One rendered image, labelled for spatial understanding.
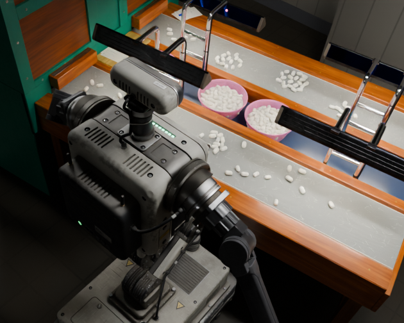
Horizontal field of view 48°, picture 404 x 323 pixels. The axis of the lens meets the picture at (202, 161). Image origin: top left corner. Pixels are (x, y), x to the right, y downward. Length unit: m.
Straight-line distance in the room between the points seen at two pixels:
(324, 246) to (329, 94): 1.01
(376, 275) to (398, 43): 2.00
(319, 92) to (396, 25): 1.04
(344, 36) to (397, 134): 1.32
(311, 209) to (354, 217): 0.19
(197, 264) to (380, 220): 0.83
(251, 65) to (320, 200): 0.99
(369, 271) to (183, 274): 0.78
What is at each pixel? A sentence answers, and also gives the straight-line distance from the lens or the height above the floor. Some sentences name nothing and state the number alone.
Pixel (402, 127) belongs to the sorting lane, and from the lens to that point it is 2.64.
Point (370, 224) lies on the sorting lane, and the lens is 2.13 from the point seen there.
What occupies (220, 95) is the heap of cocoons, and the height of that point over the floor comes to 0.73.
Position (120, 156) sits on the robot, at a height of 1.45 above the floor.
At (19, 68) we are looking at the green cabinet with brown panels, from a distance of 2.28.
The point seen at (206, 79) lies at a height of 1.08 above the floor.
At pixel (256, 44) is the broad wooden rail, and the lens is 2.86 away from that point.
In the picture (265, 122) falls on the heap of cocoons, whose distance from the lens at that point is 2.37.
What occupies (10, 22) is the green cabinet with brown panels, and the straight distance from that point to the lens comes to 2.16.
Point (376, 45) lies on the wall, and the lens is 3.62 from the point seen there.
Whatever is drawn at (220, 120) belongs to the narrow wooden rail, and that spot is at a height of 0.77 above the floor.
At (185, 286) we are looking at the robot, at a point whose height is 0.48.
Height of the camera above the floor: 2.35
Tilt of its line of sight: 49 degrees down
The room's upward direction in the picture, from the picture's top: 7 degrees clockwise
